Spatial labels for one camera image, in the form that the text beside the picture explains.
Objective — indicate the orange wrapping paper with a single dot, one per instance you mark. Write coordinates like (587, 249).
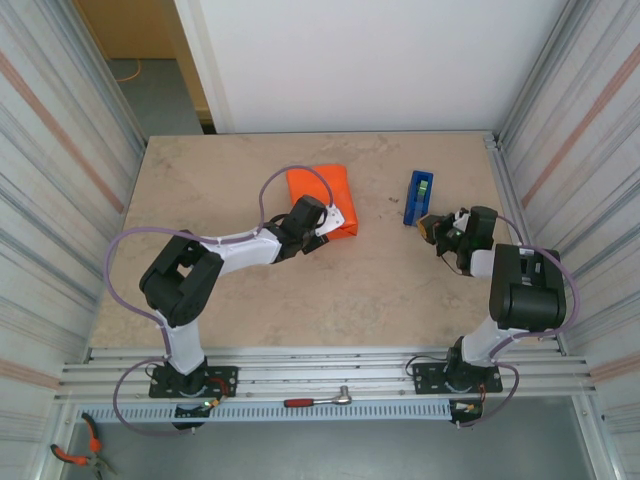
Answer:
(310, 187)

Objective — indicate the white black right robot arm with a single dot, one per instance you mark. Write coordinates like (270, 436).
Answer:
(530, 295)

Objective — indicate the blue tape dispenser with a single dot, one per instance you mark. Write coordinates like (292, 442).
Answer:
(414, 210)

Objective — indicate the green tape roll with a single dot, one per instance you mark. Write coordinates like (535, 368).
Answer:
(423, 189)

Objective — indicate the aluminium side rail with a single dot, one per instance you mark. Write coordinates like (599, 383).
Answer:
(504, 170)

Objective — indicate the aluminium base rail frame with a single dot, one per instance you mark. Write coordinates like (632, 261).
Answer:
(325, 372)

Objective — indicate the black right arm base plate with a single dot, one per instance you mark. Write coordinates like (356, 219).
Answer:
(425, 375)

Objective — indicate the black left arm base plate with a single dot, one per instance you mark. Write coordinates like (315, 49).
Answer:
(225, 380)

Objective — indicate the white door frame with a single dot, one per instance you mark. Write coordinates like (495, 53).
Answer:
(205, 65)

